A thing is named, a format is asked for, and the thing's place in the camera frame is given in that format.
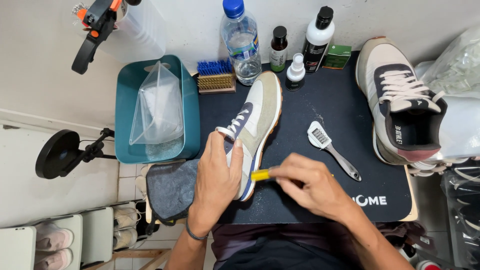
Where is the small brown bottle green label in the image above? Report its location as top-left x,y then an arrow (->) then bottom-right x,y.
270,25 -> 289,73

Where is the yellow cleaning eraser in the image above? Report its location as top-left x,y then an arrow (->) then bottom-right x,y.
250,169 -> 271,182

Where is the black round stand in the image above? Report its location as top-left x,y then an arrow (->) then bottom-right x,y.
35,128 -> 118,180

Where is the grey microfibre cloth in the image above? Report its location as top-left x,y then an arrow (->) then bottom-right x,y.
145,159 -> 200,227

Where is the black wristband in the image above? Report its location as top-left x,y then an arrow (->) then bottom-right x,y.
185,217 -> 209,241

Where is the beige navy suede sneaker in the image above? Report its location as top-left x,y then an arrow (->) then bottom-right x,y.
355,36 -> 448,166
215,71 -> 283,202

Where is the translucent white plastic container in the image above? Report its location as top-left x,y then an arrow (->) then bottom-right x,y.
98,0 -> 167,64

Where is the clear bag of white pieces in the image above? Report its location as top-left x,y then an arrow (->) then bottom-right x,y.
419,25 -> 480,99

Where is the black work mat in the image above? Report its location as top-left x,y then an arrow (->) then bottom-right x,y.
194,50 -> 413,225

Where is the white brush with grey handle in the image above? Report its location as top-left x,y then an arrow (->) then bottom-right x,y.
307,120 -> 362,182

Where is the white bottle with black cap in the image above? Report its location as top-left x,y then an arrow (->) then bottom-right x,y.
302,5 -> 336,75

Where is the clear water bottle blue cap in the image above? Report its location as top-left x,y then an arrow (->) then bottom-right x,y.
220,0 -> 263,86

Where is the wooden brush with blue bristles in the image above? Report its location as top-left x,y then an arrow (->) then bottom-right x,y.
196,58 -> 237,95

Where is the small white spray bottle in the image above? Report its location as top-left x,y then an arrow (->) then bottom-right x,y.
284,52 -> 307,92

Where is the white shoe rack with shoes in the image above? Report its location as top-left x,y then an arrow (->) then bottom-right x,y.
0,201 -> 151,270

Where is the clear plastic bag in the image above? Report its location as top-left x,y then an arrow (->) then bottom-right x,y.
129,61 -> 185,146

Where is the person's left hand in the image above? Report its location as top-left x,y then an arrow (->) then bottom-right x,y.
188,130 -> 245,236

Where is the black and orange clamp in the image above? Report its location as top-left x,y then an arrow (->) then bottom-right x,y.
71,0 -> 125,75

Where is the teal plastic basin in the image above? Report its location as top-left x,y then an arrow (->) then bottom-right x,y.
114,55 -> 201,165

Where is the heap of bagged shoes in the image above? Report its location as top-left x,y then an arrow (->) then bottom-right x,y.
407,157 -> 480,270

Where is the small green box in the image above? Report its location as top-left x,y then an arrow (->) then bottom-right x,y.
322,44 -> 352,71

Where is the person's dark clothing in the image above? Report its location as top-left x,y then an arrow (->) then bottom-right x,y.
211,222 -> 362,270

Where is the person's right hand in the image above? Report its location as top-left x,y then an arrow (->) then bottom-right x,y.
268,152 -> 355,226

